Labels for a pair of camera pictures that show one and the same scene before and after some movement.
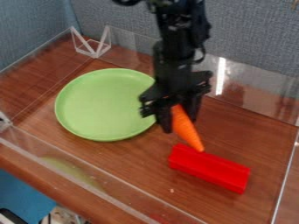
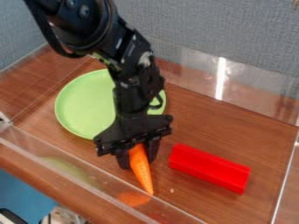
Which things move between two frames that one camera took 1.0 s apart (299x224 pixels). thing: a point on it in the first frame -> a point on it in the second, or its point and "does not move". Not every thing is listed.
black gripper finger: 192,106 -> 151,146
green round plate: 98,105 does not move
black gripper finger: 164,119 -> 123,157
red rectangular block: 210,167 does not move
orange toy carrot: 184,127 -> 139,157
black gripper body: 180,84 -> 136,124
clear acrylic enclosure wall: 115,140 does not move
